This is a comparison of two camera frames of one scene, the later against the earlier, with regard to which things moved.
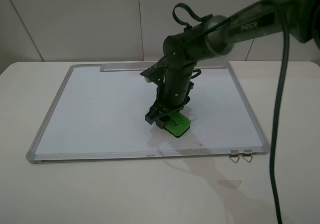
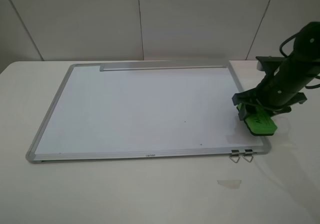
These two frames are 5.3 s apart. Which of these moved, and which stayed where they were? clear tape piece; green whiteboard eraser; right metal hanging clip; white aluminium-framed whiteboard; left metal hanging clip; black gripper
Moved: black gripper; green whiteboard eraser
Stayed: white aluminium-framed whiteboard; clear tape piece; right metal hanging clip; left metal hanging clip
